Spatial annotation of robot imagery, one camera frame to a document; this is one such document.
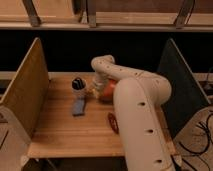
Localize blue sponge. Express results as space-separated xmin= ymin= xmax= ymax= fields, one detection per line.
xmin=72 ymin=99 xmax=85 ymax=116

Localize right dark side panel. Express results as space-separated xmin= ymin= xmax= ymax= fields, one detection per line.
xmin=157 ymin=38 xmax=210 ymax=138

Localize black cables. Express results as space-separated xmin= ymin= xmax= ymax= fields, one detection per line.
xmin=176 ymin=111 xmax=213 ymax=171

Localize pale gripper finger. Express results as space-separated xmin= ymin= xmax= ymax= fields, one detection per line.
xmin=87 ymin=85 xmax=95 ymax=94

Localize left wooden side panel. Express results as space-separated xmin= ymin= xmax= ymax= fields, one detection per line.
xmin=0 ymin=38 xmax=49 ymax=142

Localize orange ceramic bowl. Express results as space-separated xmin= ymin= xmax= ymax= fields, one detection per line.
xmin=99 ymin=79 xmax=117 ymax=102

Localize dark red chili pepper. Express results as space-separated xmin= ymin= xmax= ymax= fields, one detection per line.
xmin=108 ymin=113 xmax=119 ymax=134

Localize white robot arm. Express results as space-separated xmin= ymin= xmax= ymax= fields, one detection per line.
xmin=91 ymin=55 xmax=176 ymax=171

